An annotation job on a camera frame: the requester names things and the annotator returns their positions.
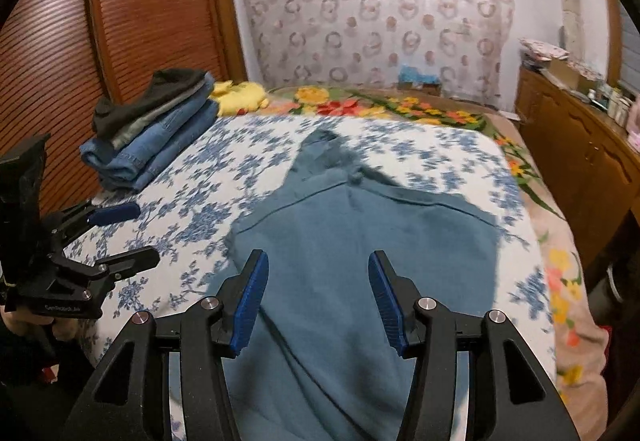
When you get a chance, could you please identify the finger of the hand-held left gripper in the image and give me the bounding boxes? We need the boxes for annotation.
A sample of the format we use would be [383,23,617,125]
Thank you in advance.
[62,245,161,296]
[47,202,141,248]

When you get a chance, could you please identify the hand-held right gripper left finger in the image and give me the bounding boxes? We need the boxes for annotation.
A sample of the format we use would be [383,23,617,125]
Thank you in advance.
[62,248,271,441]

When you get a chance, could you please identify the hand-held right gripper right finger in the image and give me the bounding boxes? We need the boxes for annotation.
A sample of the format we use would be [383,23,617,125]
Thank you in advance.
[367,250,583,441]

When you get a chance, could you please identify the teal blue pants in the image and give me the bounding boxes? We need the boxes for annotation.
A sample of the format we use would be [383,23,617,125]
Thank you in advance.
[225,128,501,441]

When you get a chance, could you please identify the person's left hand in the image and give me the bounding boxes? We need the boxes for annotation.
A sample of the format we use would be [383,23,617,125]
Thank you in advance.
[0,308,88,357]

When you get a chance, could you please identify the folded blue jeans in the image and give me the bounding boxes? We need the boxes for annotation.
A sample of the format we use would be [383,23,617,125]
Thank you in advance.
[80,93,222,194]

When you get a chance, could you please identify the folded olive grey garment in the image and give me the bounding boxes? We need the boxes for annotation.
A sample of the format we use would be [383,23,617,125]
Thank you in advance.
[112,81,213,150]

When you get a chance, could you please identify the white blue-flowered blanket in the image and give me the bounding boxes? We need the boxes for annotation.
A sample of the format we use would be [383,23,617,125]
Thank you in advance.
[47,113,558,441]

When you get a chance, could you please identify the yellow plush toy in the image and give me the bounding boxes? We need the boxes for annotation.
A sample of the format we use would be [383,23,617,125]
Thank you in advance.
[209,80,268,116]

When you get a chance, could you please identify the colourful flowered blanket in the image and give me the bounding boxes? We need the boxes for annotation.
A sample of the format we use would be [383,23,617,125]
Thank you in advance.
[260,83,608,441]

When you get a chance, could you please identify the wooden wardrobe side panel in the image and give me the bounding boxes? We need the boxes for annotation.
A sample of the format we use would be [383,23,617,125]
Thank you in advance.
[207,0,249,82]

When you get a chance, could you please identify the blue cloth bundle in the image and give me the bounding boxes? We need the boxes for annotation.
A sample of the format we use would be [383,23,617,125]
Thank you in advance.
[398,65,441,84]

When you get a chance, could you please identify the wooden cabinet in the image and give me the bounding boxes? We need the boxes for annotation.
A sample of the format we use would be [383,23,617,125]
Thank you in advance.
[515,63,640,272]

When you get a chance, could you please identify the flowered folded cloth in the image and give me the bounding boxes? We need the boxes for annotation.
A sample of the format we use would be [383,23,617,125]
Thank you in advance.
[519,37,571,61]

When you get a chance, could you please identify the group of small bottles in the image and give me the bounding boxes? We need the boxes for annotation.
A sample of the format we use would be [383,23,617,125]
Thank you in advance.
[602,83,634,126]

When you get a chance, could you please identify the ring-patterned sheer curtain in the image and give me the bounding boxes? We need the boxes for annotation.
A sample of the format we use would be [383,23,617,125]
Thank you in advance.
[227,0,516,109]

